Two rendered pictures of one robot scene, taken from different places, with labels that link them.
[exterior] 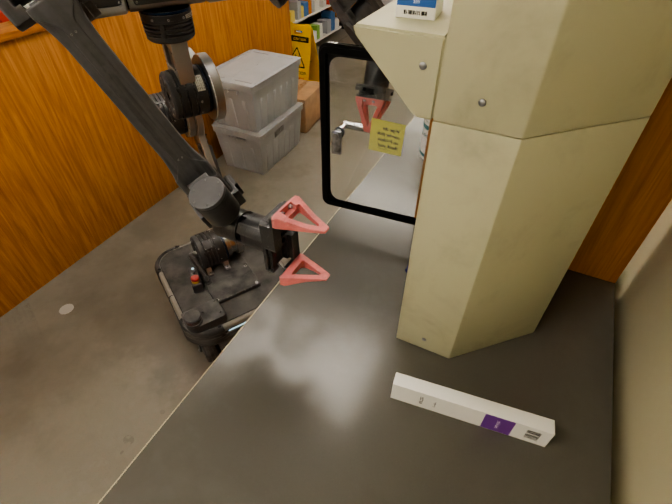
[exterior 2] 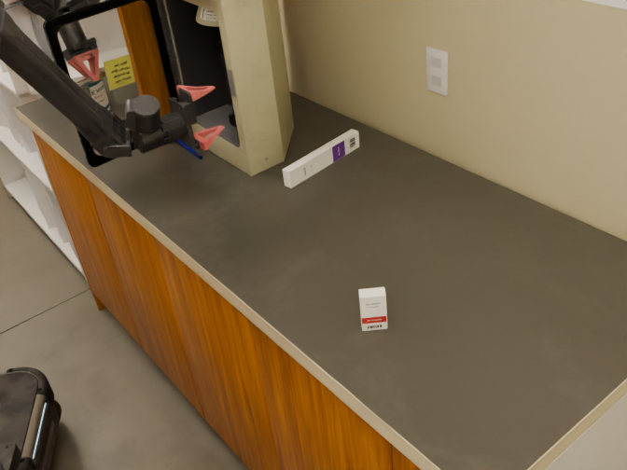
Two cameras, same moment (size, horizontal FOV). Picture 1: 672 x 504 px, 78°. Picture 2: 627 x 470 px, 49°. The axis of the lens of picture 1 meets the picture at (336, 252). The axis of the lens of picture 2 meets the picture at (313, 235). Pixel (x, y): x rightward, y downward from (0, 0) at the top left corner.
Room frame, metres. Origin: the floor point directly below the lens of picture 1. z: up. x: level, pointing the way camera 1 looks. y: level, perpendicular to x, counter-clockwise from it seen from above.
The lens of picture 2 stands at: (-0.39, 1.21, 1.86)
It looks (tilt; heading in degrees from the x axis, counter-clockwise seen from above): 35 degrees down; 299
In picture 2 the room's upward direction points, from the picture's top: 7 degrees counter-clockwise
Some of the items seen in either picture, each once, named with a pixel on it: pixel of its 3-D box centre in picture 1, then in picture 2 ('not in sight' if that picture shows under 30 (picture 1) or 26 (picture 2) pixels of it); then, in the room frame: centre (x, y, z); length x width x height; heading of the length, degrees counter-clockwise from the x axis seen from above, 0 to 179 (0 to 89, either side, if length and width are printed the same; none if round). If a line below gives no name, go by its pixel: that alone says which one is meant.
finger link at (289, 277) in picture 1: (302, 262); (204, 128); (0.49, 0.05, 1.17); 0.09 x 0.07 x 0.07; 63
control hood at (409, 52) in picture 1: (432, 38); not in sight; (0.67, -0.14, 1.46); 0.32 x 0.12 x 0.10; 153
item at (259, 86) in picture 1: (256, 90); not in sight; (2.88, 0.55, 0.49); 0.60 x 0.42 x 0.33; 153
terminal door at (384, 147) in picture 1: (383, 144); (119, 79); (0.84, -0.11, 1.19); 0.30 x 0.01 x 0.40; 68
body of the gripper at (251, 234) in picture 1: (264, 233); (173, 126); (0.52, 0.12, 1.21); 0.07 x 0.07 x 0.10; 63
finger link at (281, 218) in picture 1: (300, 228); (197, 100); (0.49, 0.05, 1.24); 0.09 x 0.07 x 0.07; 63
